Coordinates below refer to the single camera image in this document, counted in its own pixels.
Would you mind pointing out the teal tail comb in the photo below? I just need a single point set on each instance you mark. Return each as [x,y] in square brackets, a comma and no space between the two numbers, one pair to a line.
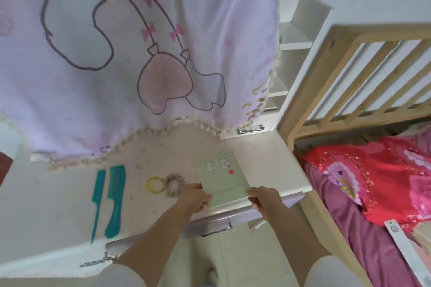
[98,189]

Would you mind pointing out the red brown door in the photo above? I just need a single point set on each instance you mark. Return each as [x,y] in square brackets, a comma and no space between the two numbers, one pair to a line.
[5,169]

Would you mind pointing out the person's left forearm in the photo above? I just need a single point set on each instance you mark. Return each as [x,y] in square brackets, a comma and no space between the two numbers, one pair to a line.
[151,246]

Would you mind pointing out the white dressing table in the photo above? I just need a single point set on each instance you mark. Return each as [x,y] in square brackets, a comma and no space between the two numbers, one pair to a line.
[141,209]

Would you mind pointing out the pale green notebook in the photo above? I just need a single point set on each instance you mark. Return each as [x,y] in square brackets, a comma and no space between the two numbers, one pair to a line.
[222,182]

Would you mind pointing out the person's right forearm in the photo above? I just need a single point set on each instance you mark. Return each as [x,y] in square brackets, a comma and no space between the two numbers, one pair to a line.
[293,246]

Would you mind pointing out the teal wide tooth comb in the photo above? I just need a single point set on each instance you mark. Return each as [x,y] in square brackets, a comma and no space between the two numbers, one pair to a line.
[114,212]

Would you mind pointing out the person's right hand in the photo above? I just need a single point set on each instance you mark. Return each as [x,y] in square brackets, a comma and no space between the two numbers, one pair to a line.
[267,202]

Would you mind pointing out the purple cartoon print cloth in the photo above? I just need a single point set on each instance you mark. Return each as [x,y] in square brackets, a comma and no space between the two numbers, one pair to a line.
[101,95]

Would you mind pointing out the light wooden bed frame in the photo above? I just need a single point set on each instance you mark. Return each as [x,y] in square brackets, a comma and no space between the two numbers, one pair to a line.
[336,44]

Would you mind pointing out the person's left hand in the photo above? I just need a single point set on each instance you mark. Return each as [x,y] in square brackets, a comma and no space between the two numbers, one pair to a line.
[192,199]

